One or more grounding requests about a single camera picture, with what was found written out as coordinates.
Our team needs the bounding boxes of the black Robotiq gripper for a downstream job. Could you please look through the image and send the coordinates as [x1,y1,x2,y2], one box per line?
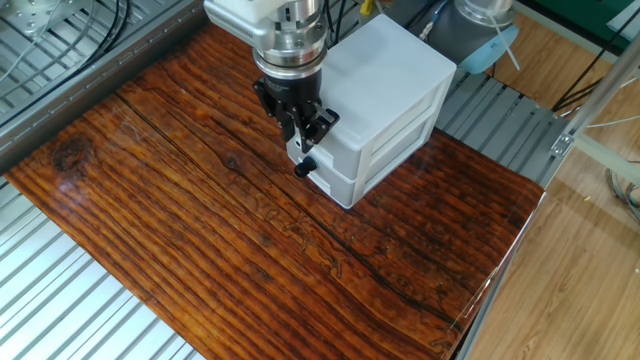
[253,69,341,154]

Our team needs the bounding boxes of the white drawer with black knob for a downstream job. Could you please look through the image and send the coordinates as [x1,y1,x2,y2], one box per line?
[287,119,434,210]

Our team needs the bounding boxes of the white plastic drawer cabinet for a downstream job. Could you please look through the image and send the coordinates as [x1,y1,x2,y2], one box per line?
[285,13,457,210]

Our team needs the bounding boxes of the glossy wood-grain table mat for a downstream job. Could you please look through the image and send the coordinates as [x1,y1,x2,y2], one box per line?
[4,22,545,360]

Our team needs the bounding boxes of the silver mounting plate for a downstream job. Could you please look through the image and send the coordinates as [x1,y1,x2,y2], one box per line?
[0,0,87,40]

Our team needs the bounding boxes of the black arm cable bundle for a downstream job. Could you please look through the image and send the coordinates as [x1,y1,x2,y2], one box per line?
[322,0,351,49]

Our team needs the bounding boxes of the grey metal divider rail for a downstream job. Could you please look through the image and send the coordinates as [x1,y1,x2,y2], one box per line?
[0,0,209,174]

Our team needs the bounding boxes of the black cables on table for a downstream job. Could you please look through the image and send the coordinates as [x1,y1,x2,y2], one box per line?
[0,0,132,87]

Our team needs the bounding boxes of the white cable tie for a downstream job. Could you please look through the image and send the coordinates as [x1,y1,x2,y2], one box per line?
[485,12,522,72]

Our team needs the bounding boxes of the aluminium frame post with bracket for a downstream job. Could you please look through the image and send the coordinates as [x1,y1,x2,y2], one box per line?
[549,34,640,174]

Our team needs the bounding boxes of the black floor cable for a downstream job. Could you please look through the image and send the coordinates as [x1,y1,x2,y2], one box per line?
[551,0,640,114]

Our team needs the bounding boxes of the coloured wire bundle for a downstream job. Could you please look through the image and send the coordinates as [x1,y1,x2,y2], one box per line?
[604,159,640,226]

